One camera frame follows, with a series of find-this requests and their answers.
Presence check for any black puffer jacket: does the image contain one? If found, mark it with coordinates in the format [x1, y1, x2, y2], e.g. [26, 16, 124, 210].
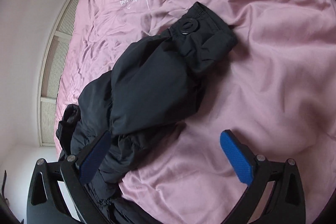
[56, 2, 238, 223]

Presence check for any pink bed sheet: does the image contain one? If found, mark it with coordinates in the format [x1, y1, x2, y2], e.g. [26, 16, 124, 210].
[55, 0, 335, 223]

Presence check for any white louvered wall panel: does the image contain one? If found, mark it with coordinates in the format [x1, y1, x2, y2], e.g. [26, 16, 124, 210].
[37, 0, 79, 147]

